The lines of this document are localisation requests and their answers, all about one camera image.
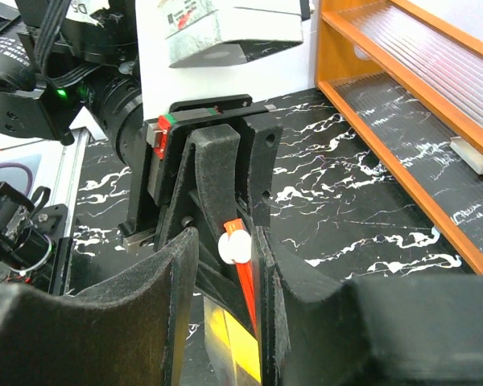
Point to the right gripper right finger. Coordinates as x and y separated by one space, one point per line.
313 330

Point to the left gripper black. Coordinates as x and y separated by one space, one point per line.
183 165

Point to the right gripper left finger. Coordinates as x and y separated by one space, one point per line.
127 330

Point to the zip bag with grapes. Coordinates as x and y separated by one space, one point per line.
219 284

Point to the yellow fake banana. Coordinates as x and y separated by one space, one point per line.
232 349

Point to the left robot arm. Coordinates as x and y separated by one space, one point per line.
165 81

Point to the red black item on shelf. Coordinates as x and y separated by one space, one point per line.
468 153

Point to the wooden shelf rack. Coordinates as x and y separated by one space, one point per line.
408 79

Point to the aluminium frame rail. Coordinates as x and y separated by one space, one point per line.
62 169

